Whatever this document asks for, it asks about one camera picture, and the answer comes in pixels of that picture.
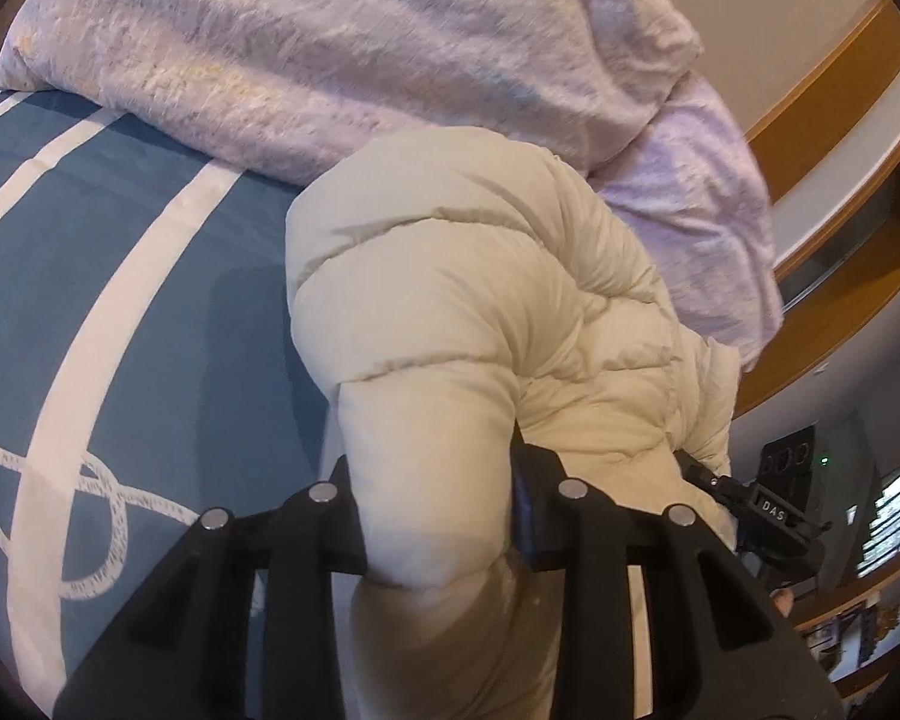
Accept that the wooden frame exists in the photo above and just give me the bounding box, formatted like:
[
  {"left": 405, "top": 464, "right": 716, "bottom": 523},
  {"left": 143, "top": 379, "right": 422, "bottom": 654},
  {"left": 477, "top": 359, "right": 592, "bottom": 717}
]
[{"left": 731, "top": 0, "right": 900, "bottom": 421}]

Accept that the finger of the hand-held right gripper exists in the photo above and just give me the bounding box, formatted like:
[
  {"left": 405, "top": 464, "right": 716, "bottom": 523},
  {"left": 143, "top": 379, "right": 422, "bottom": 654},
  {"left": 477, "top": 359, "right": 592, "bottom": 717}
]
[{"left": 675, "top": 450, "right": 800, "bottom": 535}]

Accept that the blue white striped bed sheet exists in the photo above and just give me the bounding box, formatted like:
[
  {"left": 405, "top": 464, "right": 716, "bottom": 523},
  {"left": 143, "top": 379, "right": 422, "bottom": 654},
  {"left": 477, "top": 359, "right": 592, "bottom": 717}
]
[{"left": 0, "top": 90, "right": 657, "bottom": 720}]

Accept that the window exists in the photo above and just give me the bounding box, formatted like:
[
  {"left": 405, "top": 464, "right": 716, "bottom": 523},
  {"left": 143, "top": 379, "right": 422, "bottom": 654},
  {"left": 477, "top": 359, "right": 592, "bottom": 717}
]
[{"left": 859, "top": 450, "right": 900, "bottom": 580}]

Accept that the lilac fluffy duvet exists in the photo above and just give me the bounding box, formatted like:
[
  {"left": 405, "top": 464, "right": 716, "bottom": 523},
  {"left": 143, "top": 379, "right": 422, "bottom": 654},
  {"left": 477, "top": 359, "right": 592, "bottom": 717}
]
[{"left": 0, "top": 0, "right": 785, "bottom": 374}]

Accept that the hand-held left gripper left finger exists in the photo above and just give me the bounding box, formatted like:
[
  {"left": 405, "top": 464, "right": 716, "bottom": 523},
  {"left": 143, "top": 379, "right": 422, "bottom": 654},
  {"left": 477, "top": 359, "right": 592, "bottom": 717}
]
[{"left": 52, "top": 456, "right": 368, "bottom": 720}]

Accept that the wooden shelf with ornaments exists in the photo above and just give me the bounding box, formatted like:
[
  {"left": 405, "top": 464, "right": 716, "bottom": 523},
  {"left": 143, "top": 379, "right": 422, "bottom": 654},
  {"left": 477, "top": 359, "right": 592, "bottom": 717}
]
[{"left": 795, "top": 585, "right": 900, "bottom": 700}]

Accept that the beige puffer jacket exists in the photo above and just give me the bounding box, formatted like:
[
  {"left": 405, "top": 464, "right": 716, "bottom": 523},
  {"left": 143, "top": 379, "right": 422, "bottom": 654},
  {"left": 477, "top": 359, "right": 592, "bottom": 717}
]
[{"left": 285, "top": 126, "right": 743, "bottom": 720}]

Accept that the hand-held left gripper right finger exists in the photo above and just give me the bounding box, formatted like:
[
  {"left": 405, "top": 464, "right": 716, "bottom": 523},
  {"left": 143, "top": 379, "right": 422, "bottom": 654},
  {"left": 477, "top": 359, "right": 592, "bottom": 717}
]
[{"left": 510, "top": 441, "right": 845, "bottom": 720}]

